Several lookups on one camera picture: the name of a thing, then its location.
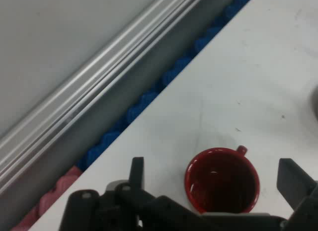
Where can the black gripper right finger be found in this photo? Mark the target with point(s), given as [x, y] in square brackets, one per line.
[295, 181]

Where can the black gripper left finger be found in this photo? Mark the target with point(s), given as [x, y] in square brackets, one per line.
[136, 171]

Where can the blue foam mat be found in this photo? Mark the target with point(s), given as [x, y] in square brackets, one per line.
[139, 106]

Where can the red enamel mug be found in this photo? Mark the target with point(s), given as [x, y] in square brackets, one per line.
[221, 181]

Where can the pink foam mat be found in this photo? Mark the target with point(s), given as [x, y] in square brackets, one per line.
[62, 183]

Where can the aluminium wall rail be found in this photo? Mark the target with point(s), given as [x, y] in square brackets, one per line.
[99, 67]

